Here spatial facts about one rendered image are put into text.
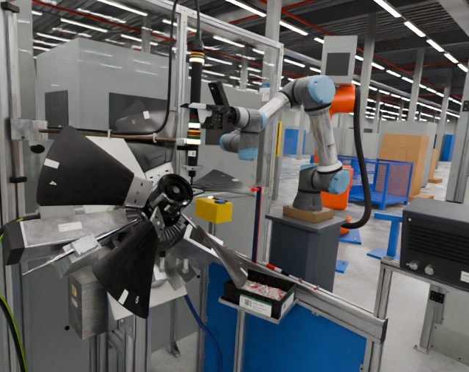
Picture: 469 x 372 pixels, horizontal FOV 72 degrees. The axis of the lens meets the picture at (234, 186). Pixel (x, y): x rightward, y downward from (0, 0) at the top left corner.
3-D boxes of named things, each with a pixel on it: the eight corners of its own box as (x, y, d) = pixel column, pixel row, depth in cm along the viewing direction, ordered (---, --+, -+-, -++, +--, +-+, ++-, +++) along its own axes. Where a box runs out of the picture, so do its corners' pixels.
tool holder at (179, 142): (172, 168, 106) (173, 138, 104) (180, 167, 113) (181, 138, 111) (199, 171, 104) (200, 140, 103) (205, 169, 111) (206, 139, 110)
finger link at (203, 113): (194, 122, 100) (213, 124, 107) (195, 102, 99) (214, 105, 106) (186, 121, 102) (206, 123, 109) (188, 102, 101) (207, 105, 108)
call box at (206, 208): (194, 218, 161) (195, 198, 160) (210, 216, 168) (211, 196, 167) (215, 226, 150) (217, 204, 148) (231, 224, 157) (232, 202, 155)
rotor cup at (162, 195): (128, 205, 101) (144, 184, 93) (155, 182, 112) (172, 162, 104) (161, 238, 102) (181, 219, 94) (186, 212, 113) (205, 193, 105)
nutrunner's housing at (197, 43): (184, 176, 107) (189, 28, 100) (188, 175, 111) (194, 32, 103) (195, 177, 107) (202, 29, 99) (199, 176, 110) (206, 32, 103)
